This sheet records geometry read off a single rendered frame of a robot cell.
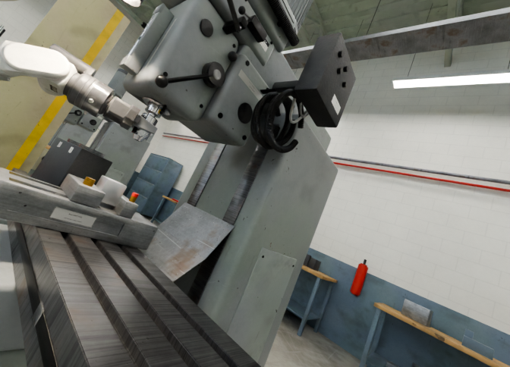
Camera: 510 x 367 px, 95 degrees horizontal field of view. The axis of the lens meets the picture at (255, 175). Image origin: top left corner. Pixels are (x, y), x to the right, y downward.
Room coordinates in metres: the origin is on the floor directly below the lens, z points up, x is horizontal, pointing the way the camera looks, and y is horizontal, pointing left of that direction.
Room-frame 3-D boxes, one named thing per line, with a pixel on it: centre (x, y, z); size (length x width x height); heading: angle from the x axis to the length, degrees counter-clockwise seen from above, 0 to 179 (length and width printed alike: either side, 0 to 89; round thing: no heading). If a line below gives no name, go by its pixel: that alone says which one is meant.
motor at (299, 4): (0.86, 0.19, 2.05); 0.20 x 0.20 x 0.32
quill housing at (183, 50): (0.67, 0.35, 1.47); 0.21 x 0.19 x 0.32; 48
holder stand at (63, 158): (0.94, 0.65, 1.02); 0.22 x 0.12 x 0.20; 59
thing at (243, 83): (0.82, 0.22, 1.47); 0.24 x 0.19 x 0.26; 48
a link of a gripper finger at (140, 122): (0.64, 0.34, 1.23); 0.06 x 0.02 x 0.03; 121
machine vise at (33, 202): (0.64, 0.37, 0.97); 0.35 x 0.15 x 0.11; 136
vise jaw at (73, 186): (0.63, 0.39, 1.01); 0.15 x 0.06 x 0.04; 46
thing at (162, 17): (0.59, 0.43, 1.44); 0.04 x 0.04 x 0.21; 48
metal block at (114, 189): (0.67, 0.35, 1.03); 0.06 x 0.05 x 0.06; 46
